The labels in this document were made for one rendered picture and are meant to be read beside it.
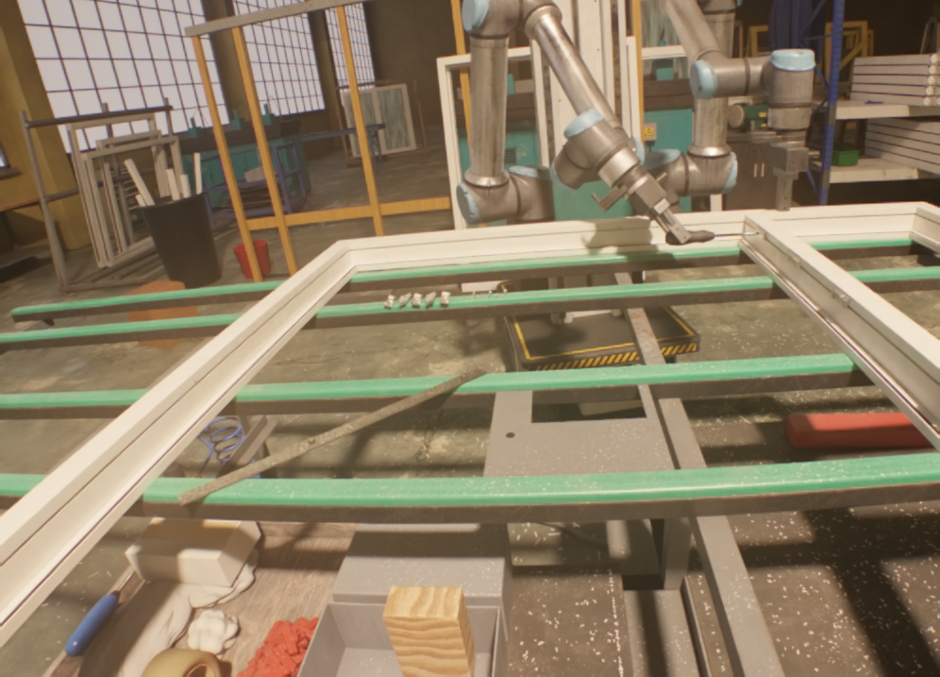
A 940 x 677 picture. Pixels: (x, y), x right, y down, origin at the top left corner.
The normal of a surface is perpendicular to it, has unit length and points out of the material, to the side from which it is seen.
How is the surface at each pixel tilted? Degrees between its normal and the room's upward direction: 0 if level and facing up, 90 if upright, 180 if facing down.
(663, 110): 90
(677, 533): 90
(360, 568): 0
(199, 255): 94
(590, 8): 90
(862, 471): 0
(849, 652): 0
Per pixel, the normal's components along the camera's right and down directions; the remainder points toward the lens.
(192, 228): 0.79, 0.25
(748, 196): -0.10, 0.43
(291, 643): 0.40, -0.83
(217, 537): -0.11, -0.90
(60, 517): 0.99, -0.05
